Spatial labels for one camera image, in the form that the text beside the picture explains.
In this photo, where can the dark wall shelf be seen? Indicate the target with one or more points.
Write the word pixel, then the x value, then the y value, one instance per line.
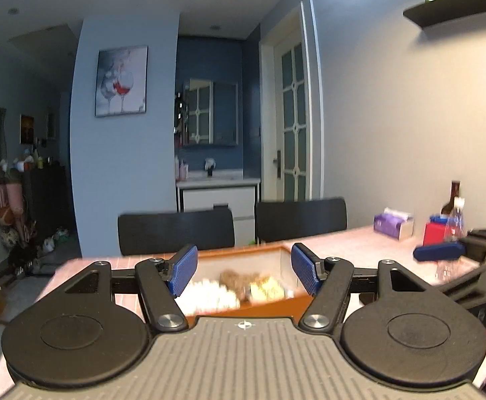
pixel 441 11

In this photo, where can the dark glass bottle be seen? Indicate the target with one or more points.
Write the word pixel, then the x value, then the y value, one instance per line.
pixel 454 193

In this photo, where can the wall mirror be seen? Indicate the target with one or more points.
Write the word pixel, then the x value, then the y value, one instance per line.
pixel 210 113

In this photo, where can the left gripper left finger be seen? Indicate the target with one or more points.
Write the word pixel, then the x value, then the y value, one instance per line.
pixel 160 282

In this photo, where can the clear plastic bottle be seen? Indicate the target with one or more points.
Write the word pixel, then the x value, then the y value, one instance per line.
pixel 454 227

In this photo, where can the black chair right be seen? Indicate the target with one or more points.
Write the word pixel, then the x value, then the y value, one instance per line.
pixel 286 220

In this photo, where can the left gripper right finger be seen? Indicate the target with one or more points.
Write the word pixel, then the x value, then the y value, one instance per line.
pixel 327 281

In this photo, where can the wine glass painting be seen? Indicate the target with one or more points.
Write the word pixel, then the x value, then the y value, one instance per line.
pixel 121 81

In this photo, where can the grey-brown plush toy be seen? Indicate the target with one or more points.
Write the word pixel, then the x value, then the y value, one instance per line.
pixel 238 283

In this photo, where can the black chair left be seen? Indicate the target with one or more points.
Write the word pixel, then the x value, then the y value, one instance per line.
pixel 142 234

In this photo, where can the orange storage box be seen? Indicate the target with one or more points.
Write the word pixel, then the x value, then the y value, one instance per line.
pixel 294 304

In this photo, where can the pink checkered tablecloth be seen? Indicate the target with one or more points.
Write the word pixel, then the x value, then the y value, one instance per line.
pixel 362 246

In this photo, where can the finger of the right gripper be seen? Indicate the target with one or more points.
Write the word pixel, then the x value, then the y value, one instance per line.
pixel 447 251
pixel 469 290

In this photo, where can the purple tissue box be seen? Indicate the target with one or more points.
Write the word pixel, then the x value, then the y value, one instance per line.
pixel 395 224

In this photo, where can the yellow cloth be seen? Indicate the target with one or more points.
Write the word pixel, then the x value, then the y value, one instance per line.
pixel 266 289

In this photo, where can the red box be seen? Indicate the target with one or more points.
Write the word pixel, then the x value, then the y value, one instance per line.
pixel 435 230

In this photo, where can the black chair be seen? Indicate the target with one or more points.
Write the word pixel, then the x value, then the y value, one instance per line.
pixel 286 220
pixel 142 234

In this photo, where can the white drawer cabinet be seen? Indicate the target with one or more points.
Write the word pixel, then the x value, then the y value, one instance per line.
pixel 240 195

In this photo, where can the white glass door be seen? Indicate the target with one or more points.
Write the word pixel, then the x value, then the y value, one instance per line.
pixel 291 115

